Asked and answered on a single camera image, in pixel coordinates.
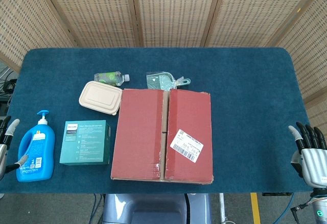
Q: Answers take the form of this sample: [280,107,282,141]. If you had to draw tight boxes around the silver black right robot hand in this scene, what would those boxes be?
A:
[288,121,327,189]

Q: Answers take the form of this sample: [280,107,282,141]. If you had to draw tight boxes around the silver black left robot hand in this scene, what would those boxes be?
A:
[0,116,29,181]

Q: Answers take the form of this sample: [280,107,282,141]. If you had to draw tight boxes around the red taped cardboard box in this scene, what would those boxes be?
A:
[110,88,214,185]

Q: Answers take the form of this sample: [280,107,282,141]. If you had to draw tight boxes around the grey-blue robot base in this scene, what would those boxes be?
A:
[102,193,213,224]

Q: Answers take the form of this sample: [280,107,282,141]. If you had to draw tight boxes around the teal Philips product box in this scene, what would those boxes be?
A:
[59,119,112,166]

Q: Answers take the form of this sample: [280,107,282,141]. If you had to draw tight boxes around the blue detergent pump bottle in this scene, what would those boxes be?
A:
[16,110,56,183]

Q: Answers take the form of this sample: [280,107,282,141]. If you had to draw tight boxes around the black strip under table edge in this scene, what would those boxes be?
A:
[262,192,292,197]

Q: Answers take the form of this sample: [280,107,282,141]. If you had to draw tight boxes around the white metal pole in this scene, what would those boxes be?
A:
[219,193,228,224]

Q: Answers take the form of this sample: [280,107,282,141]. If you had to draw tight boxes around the beige lidded lunch container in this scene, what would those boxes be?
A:
[78,81,123,116]

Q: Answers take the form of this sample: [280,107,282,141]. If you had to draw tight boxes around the clear plastic water bottle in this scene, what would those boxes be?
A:
[94,71,130,85]

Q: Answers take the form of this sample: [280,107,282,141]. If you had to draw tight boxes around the clear plastic packet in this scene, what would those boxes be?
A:
[146,71,191,91]

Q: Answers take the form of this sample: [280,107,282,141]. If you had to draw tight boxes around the woven wooden folding screen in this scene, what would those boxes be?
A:
[0,0,327,122]

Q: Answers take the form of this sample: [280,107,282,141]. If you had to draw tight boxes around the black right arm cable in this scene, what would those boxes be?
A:
[290,201,315,224]

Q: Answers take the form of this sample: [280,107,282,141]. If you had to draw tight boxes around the blue cable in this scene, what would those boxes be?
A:
[92,193,103,224]
[277,193,295,224]

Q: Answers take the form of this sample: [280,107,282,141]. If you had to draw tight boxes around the black cable bundle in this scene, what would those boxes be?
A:
[0,65,18,112]

